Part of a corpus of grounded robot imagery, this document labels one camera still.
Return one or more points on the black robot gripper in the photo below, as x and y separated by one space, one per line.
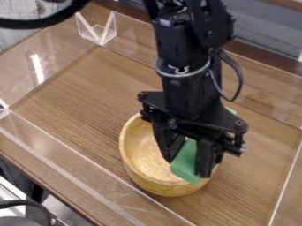
187 110

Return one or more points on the green rectangular block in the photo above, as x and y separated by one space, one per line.
184 164

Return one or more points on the brown wooden bowl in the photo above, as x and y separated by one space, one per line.
146 166

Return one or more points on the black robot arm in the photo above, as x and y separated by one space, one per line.
193 29

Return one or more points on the clear acrylic tray enclosure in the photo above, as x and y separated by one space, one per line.
72 92

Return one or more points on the black metal table frame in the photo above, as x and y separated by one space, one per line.
45 210

